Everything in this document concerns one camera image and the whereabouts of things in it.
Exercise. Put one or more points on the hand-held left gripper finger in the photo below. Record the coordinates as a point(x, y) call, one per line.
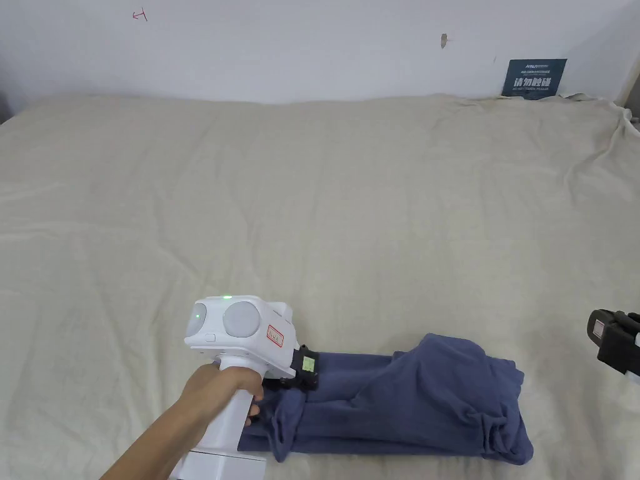
point(306, 367)

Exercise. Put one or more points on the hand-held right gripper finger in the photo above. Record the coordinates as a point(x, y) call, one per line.
point(612, 340)

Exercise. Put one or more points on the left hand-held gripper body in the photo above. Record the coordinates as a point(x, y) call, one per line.
point(240, 325)

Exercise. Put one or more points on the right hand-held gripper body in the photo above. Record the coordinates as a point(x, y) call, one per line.
point(633, 377)

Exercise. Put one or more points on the dark blue garment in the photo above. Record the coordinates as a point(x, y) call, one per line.
point(410, 400)

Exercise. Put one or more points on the person's left forearm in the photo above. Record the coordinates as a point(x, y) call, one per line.
point(150, 440)

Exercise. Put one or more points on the person's left hand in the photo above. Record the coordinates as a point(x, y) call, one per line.
point(220, 395)

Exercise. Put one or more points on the bed with beige sheet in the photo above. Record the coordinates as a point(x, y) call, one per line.
point(320, 200)

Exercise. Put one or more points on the dark blue sign card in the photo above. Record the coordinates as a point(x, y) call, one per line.
point(534, 77)

